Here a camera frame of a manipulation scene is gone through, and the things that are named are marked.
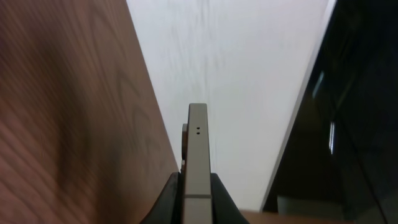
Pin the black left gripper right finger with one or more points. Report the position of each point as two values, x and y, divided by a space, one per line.
224 209

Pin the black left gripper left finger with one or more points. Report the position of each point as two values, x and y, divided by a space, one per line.
168 206

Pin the Galaxy smartphone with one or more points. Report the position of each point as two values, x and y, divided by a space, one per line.
197 202

